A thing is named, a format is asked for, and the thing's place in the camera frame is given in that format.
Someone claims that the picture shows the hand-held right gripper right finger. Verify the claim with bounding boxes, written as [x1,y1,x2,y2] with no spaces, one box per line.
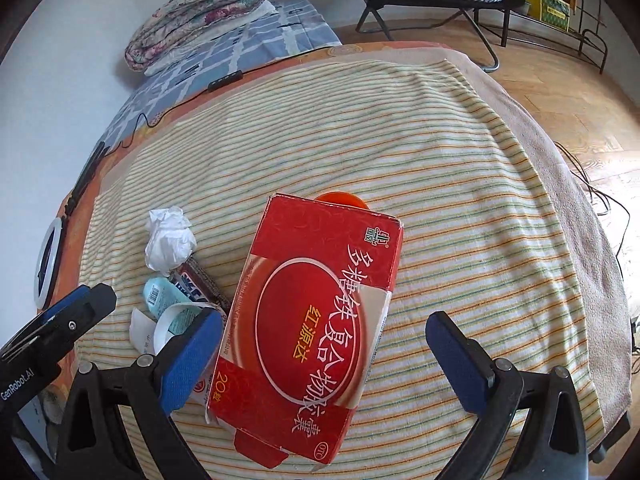
[425,311,588,480]

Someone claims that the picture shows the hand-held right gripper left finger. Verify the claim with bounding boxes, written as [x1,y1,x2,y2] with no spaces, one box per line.
[54,307,224,480]

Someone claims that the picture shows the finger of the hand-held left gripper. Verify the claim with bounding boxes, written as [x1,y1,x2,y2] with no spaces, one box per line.
[0,283,117,358]

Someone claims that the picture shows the light blue plastic bottle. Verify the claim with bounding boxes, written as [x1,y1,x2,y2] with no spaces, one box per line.
[142,276,201,336]

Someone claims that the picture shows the dark snack wrapper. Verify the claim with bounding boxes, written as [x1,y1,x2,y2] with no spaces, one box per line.
[168,260,232,313]

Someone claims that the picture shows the red cardboard box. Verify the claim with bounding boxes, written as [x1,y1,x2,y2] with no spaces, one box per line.
[205,192,403,467]

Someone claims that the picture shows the small white carton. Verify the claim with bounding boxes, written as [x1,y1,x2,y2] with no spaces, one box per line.
[187,375,221,408]

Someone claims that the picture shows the white receipt paper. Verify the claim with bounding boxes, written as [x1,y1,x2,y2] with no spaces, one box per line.
[129,301,211,356]

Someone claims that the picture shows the crumpled white tissue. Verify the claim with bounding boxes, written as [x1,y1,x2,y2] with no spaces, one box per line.
[144,206,197,277]

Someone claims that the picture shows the black light stand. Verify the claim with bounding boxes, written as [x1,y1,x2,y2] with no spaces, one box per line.
[65,141,107,216]

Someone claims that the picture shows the orange round lid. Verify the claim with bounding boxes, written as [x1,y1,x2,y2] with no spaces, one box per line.
[316,191,372,211]

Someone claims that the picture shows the beige blanket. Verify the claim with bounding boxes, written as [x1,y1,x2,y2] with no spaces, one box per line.
[97,45,633,456]

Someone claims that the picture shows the striped cream towel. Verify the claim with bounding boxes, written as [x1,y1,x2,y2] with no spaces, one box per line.
[75,57,613,480]

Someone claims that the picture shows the small black remote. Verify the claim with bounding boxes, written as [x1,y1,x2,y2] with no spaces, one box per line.
[207,71,246,92]

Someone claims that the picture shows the blue patterned sheet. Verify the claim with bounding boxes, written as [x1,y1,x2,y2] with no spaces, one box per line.
[95,0,343,158]

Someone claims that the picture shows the orange bedsheet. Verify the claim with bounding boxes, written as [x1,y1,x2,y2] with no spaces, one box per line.
[45,40,451,411]

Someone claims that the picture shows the folded floral quilt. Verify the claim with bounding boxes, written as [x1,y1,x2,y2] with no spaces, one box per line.
[124,0,271,72]

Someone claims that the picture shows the black metal rack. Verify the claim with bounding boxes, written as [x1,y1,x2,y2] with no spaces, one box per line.
[475,0,608,73]

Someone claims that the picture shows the black folding chair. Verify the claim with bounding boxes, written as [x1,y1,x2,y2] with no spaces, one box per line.
[340,0,526,73]

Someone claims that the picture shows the yellow green box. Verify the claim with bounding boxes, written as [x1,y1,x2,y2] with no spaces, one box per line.
[524,0,572,31]

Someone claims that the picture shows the white ring light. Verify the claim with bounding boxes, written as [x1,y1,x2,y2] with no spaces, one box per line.
[35,217,66,308]

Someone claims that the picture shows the black cable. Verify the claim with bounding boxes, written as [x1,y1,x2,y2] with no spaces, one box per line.
[107,52,331,153]

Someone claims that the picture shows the black floor cables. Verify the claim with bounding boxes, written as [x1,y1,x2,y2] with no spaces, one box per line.
[552,142,640,281]

